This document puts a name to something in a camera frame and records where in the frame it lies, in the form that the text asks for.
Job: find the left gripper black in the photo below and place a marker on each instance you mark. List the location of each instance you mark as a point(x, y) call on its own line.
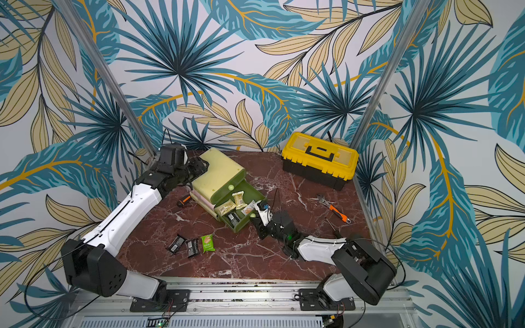
point(199, 167)

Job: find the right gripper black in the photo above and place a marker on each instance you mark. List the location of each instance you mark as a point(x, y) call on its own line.
point(263, 225)

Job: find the black cookie packet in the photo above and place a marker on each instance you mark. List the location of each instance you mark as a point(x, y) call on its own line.
point(176, 244)
point(192, 247)
point(234, 219)

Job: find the green drawer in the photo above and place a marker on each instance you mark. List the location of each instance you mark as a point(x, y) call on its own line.
point(227, 189)

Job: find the green cookie packet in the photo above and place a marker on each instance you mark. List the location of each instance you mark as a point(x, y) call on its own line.
point(207, 243)

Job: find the cream cookie packet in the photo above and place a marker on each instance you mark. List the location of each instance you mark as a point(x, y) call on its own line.
point(239, 201)
point(225, 208)

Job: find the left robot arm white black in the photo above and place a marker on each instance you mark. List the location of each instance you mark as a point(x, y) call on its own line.
point(91, 263)

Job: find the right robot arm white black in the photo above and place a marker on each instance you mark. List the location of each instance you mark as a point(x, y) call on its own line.
point(364, 272)

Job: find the light green drawer cabinet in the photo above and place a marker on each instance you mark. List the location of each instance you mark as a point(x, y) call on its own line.
point(221, 169)

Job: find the black orange screwdriver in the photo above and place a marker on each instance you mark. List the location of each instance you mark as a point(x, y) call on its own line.
point(183, 201)

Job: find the yellow black toolbox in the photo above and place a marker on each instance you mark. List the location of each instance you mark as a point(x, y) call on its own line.
point(319, 161)

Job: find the green handled screwdriver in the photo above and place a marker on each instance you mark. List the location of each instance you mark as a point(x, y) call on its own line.
point(335, 232)

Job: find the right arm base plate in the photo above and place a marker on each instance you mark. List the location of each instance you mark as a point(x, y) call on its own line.
point(312, 299)

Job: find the aluminium front rail frame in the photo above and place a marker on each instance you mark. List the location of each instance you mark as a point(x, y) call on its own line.
point(214, 302)

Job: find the left metal corner post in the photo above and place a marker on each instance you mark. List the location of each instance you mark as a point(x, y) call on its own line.
point(80, 30)

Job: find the metal corner post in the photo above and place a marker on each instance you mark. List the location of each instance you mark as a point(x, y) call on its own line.
point(397, 53)
point(80, 30)

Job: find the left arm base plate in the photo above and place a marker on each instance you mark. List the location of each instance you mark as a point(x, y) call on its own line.
point(170, 300)

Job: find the right metal corner post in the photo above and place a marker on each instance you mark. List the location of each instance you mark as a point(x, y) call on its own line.
point(397, 53)

